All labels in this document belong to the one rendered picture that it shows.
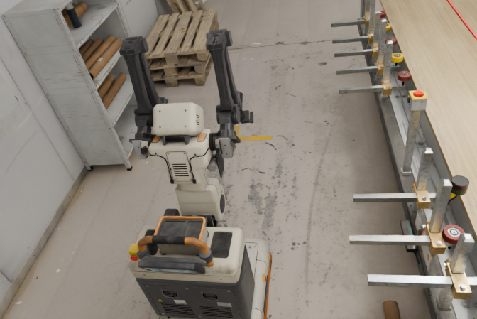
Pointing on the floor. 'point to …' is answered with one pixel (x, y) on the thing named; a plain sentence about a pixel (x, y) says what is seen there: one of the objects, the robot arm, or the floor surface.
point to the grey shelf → (41, 60)
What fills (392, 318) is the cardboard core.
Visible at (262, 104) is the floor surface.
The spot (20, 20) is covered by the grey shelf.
